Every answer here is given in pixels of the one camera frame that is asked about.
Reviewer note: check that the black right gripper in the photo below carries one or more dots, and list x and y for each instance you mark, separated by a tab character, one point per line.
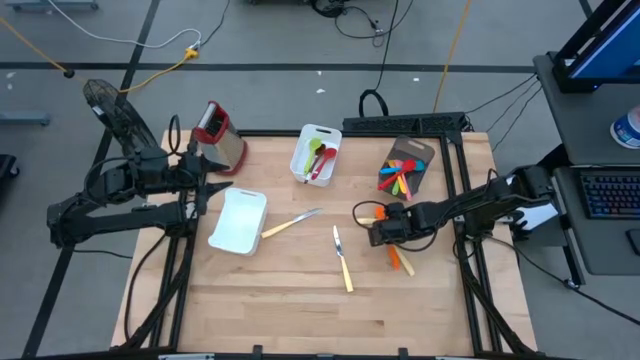
397	225

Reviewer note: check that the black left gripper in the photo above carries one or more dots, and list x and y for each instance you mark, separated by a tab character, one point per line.
192	172

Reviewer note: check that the orange silicone spatula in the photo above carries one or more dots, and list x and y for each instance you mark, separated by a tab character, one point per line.
394	259

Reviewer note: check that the green silicone spatula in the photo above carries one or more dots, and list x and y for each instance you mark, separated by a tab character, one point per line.
395	190

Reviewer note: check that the red silicone spatula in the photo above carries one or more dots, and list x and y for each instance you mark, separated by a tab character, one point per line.
409	165

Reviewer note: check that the yellow silicone spatula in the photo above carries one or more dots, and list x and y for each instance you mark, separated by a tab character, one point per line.
391	164

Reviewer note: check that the red silicone spoon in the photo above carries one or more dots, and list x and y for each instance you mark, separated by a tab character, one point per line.
330	154

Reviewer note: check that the brown wooden spoon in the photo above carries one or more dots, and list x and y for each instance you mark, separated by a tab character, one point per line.
320	150

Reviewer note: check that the lime green silicone spoon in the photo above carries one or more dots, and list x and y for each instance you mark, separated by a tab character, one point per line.
315	145

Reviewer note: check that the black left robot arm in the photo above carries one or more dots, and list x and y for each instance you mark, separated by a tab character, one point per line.
125	220

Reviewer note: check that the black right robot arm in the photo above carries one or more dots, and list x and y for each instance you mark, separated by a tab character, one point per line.
475	202

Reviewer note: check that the steel box grater red trim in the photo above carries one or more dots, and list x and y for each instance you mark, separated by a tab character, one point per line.
225	150

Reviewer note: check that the white plastic bin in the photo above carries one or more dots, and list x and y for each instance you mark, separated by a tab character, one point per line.
300	165
237	225

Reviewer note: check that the grey translucent plastic bin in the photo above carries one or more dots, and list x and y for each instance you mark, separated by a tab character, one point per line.
420	150

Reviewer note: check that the black perforated power box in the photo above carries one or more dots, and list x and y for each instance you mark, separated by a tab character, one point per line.
400	123

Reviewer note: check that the black floor fan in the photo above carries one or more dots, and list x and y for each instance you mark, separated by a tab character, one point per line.
120	115

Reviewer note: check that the white paper sheet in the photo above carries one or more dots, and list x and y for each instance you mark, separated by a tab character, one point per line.
542	215

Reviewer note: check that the grey metal floor base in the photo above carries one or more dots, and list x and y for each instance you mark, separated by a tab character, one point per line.
50	5
25	119

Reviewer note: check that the grey equipment cart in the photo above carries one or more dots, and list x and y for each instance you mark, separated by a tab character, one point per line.
585	125

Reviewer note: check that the black keyboard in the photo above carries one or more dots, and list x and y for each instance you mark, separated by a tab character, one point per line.
612	195

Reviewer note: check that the black computer mouse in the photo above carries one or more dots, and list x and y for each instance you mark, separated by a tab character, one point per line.
635	242

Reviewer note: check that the white wipes tub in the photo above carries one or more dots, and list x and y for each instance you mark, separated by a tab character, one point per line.
629	129

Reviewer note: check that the black computer monitor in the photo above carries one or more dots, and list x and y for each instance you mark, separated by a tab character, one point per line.
612	50

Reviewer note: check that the black aluminium table frame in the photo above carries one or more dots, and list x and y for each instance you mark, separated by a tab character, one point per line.
265	133

